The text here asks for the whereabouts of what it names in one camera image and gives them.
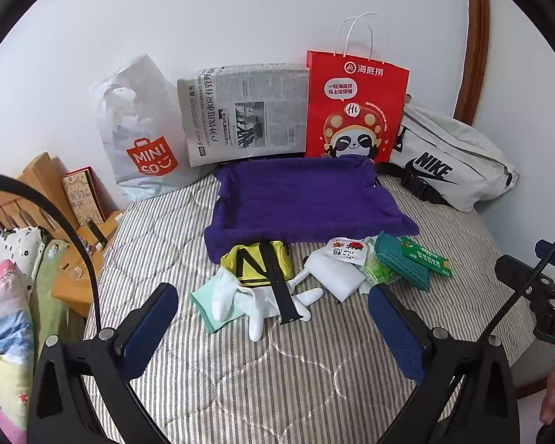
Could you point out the white sponge block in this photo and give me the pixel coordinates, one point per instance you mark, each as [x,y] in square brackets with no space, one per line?
[333,277]

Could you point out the white plastic shopping bag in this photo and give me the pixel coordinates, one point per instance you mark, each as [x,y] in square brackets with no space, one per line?
[134,125]

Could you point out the light grey waist bag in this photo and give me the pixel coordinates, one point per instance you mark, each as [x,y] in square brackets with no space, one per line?
[453,148]

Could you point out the doodle print book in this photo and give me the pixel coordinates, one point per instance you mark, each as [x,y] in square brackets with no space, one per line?
[81,199]

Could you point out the folded newspaper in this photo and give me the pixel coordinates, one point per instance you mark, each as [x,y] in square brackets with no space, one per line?
[245,111]

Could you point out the colourful patchwork quilt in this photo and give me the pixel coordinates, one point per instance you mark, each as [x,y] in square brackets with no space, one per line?
[2,333]

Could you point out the light green blanket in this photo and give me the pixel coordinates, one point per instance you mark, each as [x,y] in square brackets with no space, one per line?
[51,296]

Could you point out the brown curved wooden frame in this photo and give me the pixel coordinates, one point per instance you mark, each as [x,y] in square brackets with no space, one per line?
[476,55]

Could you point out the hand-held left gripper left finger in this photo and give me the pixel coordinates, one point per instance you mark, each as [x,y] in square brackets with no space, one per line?
[150,328]

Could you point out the wooden headboard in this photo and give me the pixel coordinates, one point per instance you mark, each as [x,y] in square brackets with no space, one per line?
[37,175]

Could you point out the black cylinder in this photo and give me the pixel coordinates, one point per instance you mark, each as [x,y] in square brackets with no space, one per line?
[97,235]

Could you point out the purple towel-lined tray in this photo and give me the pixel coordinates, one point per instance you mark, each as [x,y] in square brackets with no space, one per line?
[305,194]

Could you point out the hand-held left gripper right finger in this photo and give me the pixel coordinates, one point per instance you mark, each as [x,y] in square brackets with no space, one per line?
[395,333]

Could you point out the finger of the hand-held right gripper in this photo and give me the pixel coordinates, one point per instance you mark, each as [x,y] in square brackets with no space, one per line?
[546,246]
[513,268]

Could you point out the white floral pillow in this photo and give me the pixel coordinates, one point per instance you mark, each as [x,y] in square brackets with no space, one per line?
[16,252]

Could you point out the clear glass dish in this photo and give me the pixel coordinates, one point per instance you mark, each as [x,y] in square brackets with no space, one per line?
[73,273]

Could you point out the green card packet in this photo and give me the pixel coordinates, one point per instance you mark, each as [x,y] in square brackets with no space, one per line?
[425,259]

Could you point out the white snack packet red print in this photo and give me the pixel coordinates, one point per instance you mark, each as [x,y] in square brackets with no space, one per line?
[347,247]

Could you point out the mint green cloth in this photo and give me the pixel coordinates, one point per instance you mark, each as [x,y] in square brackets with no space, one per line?
[203,307]

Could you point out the red paper bag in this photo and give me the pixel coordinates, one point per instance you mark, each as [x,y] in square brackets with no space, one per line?
[351,101]

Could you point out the teal knitted cloth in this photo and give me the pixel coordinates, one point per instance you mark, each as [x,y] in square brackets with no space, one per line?
[397,263]

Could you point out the green tissue packet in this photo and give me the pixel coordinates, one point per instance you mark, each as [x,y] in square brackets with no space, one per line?
[379,273]

